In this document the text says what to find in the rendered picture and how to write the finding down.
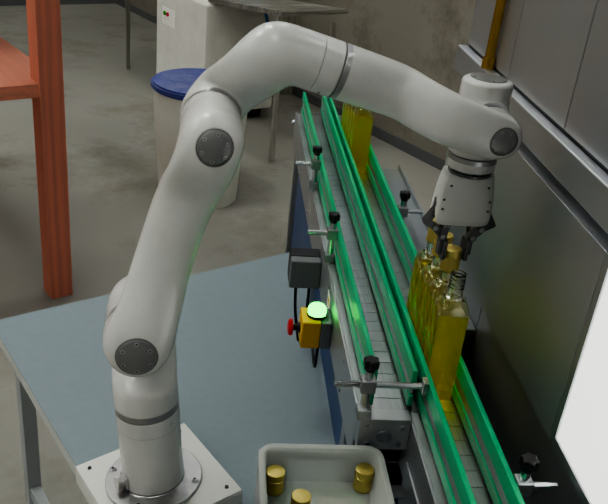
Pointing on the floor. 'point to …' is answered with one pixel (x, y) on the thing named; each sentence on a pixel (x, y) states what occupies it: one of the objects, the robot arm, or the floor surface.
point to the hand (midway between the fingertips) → (453, 247)
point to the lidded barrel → (166, 110)
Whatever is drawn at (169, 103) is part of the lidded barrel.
